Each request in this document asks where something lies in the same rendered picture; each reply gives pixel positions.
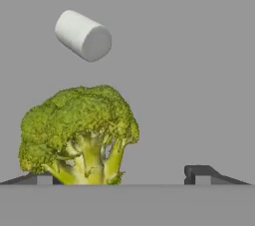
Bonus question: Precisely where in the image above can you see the white cylinder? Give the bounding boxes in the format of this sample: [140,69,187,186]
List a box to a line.
[54,9,113,63]

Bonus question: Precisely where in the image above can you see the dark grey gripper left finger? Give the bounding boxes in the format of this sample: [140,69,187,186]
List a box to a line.
[0,171,64,186]

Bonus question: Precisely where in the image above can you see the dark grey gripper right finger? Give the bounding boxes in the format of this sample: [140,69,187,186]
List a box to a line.
[183,164,251,186]

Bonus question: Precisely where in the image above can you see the green broccoli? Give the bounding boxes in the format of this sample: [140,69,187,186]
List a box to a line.
[18,85,140,186]

